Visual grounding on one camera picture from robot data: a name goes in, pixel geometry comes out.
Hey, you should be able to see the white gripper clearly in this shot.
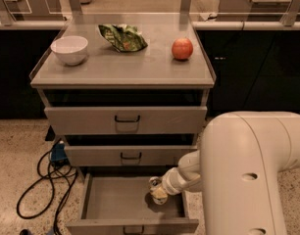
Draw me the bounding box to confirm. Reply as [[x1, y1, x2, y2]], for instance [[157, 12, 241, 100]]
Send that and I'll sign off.
[[151, 167, 188, 200]]

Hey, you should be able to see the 7up soda can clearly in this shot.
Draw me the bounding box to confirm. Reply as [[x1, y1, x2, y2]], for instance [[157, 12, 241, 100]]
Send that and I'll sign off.
[[149, 176, 169, 205]]

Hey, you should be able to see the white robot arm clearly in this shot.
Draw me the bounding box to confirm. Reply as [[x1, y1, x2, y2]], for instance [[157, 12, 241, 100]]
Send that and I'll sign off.
[[149, 112, 300, 235]]

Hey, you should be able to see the grey bottom drawer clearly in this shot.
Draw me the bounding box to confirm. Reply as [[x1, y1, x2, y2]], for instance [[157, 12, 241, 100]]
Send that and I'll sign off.
[[67, 173, 199, 235]]

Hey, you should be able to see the grey drawer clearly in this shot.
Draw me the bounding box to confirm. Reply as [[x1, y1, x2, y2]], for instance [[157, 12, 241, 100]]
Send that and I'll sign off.
[[45, 107, 207, 135], [65, 145, 197, 166], [67, 173, 199, 235]]

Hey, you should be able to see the grey middle drawer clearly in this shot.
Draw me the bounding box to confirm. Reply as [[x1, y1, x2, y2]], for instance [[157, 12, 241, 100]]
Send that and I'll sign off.
[[65, 145, 197, 166]]

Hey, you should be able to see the grey drawer cabinet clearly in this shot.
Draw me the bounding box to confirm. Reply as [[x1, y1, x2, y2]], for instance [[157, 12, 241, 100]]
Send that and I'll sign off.
[[28, 13, 217, 235]]

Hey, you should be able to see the grey top drawer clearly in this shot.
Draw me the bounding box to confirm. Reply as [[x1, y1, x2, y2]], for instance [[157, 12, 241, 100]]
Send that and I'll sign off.
[[45, 107, 207, 135]]

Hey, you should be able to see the blue power adapter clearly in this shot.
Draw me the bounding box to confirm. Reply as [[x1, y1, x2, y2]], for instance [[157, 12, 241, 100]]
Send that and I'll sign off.
[[50, 141, 67, 164]]

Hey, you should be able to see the red apple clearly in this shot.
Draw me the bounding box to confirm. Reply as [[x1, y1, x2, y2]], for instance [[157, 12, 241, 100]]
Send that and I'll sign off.
[[172, 38, 193, 60]]

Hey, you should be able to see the green chip bag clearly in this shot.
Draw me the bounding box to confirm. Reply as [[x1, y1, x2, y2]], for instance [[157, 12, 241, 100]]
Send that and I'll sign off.
[[97, 23, 148, 52]]

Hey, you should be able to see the white ceramic bowl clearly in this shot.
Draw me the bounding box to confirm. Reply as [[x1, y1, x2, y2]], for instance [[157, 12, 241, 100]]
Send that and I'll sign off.
[[50, 35, 88, 66]]

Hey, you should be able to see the grey railing bar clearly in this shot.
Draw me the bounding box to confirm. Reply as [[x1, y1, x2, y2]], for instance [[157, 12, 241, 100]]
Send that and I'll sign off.
[[0, 21, 300, 31]]

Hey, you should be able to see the background grey cabinet left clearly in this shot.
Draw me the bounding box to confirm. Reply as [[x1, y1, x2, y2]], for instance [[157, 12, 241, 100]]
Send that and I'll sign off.
[[0, 0, 64, 21]]

